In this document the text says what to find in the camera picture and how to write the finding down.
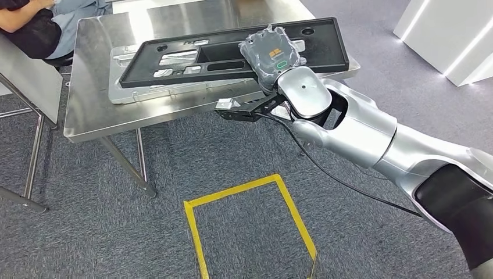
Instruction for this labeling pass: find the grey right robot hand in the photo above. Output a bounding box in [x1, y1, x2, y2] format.
[238, 23, 308, 96]

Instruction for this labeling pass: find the black plastic frame part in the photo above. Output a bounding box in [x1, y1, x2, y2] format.
[118, 16, 351, 90]

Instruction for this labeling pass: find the steel workbench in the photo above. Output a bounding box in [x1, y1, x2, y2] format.
[63, 0, 361, 199]

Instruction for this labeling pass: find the stamped silver metal panel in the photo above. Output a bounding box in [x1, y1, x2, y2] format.
[108, 38, 309, 105]

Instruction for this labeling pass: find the white illuminated plinth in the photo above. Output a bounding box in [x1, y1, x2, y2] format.
[392, 0, 493, 88]

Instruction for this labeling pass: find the yellow floor tape outline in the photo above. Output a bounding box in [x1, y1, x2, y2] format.
[183, 173, 319, 279]

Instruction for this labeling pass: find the black stool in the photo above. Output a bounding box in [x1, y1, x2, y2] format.
[42, 53, 74, 72]

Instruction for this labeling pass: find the steel table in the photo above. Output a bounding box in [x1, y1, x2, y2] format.
[0, 33, 65, 213]

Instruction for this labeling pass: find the person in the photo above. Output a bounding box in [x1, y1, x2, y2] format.
[0, 0, 113, 60]

